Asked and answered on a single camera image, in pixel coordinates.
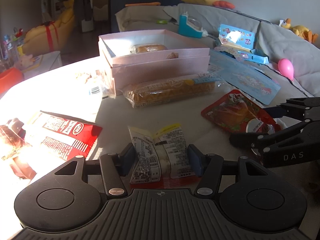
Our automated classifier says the red chicken leg packet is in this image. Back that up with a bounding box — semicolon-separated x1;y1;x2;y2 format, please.
201;89;281;134

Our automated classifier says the white yellow snack packet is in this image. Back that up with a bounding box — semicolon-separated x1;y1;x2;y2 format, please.
129;124;199;189

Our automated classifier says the long bread stick packet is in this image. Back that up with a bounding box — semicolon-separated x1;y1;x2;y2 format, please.
121;72;223;108

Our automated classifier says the round bread packet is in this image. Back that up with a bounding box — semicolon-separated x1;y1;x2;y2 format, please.
130;43;167;54

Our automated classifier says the red white snack bag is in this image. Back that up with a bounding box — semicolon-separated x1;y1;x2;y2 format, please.
22;112;103;161

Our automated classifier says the pink plastic egg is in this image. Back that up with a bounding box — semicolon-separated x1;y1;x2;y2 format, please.
278;59;294;81

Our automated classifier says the clear small snack packet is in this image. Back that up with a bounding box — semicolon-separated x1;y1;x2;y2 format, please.
75;70;116;99

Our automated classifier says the pink box base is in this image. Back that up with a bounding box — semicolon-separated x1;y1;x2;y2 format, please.
98;41;210;96

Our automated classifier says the grey covered sofa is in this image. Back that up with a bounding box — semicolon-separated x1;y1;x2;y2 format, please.
114;3;320;98

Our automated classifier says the blue sticker toy box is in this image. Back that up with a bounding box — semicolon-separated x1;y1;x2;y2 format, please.
214;24;270;64

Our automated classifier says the brown shiny snack packet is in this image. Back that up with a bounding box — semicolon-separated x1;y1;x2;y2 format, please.
1;118;36;180

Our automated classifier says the yellow duck plush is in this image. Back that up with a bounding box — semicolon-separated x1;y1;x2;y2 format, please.
279;18;318;44

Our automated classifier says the pink box tray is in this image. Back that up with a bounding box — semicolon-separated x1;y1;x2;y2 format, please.
98;29;209;67

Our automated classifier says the white side table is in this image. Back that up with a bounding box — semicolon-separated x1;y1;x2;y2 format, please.
19;51;62;80

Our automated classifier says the teal toy appliance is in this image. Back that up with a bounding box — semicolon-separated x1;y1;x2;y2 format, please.
178;12;208;38

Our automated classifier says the orange plastic bucket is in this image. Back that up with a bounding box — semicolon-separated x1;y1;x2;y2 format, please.
0;68;24;94

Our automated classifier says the yellow armchair with red ribbon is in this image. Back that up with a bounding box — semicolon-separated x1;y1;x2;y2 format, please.
22;0;75;56

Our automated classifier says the orange carrot plush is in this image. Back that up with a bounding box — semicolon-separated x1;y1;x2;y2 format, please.
213;0;235;9

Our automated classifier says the green small toy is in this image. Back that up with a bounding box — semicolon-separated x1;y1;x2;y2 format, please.
156;20;168;24

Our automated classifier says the dark jacket on stand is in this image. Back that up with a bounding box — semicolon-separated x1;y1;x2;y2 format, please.
59;0;93;21

